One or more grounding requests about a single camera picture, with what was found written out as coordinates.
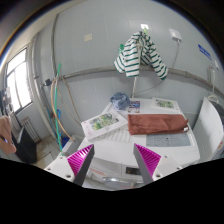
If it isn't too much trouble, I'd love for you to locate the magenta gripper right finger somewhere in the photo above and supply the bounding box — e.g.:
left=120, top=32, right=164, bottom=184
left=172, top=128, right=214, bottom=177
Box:
left=133, top=144, right=161, bottom=185

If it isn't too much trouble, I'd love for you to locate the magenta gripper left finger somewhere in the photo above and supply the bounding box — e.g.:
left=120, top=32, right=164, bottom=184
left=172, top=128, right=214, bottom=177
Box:
left=67, top=144, right=95, bottom=186

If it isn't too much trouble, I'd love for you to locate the brown towel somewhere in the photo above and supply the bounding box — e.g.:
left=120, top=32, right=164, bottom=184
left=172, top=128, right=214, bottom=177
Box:
left=128, top=114, right=189, bottom=135

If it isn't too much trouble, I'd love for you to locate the person's left hand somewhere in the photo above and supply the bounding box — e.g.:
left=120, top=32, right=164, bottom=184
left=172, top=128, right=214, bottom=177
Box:
left=0, top=116, right=16, bottom=155

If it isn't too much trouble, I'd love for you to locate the white washing machine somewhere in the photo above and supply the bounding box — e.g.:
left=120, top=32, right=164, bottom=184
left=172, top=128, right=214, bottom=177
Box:
left=44, top=97, right=201, bottom=192

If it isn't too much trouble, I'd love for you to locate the large white picture booklet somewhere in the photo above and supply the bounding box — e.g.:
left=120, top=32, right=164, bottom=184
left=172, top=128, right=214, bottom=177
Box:
left=81, top=110, right=128, bottom=140

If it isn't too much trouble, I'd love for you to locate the dark bin under window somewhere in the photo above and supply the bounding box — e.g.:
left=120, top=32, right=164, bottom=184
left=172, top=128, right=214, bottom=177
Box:
left=12, top=130, right=37, bottom=164

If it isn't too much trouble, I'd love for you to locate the small colourful card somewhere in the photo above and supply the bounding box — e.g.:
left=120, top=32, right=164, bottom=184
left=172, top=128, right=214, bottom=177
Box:
left=128, top=101, right=140, bottom=113

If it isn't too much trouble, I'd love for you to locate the white leaflet with green picture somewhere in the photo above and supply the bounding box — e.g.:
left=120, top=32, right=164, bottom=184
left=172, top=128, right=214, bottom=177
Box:
left=153, top=98, right=179, bottom=111

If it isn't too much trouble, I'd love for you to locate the white radiator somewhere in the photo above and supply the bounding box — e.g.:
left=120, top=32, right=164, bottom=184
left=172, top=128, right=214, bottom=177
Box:
left=22, top=118, right=41, bottom=143

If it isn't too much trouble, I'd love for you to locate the white appliance at right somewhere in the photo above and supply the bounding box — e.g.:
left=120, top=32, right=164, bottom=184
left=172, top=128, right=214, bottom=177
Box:
left=193, top=97, right=224, bottom=163

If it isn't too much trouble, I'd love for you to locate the blue crumpled cloth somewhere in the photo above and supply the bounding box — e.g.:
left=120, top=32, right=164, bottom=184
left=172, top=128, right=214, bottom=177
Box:
left=110, top=92, right=130, bottom=110

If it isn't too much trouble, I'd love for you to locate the green white striped shirt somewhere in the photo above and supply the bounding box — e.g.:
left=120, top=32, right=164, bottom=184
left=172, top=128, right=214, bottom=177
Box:
left=114, top=31, right=168, bottom=80

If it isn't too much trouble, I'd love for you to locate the beige hose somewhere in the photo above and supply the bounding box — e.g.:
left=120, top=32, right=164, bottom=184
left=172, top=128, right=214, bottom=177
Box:
left=49, top=75, right=77, bottom=143

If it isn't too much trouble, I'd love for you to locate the green hose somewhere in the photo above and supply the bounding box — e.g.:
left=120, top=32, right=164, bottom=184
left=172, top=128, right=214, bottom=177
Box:
left=53, top=63, right=64, bottom=154

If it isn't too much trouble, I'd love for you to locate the grey horizontal wall pipe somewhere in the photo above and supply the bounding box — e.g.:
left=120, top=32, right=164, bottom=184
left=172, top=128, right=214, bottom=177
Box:
left=60, top=65, right=224, bottom=99

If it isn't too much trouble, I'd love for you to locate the window with white frame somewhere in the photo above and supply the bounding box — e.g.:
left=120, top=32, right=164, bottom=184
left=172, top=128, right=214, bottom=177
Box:
left=6, top=48, right=32, bottom=112

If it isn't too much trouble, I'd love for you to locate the blue wall sign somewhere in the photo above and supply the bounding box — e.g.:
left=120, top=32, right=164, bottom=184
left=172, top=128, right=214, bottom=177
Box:
left=198, top=44, right=212, bottom=60

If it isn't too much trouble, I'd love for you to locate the white wall socket box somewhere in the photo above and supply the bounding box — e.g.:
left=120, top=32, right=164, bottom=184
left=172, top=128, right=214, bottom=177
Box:
left=170, top=29, right=182, bottom=43

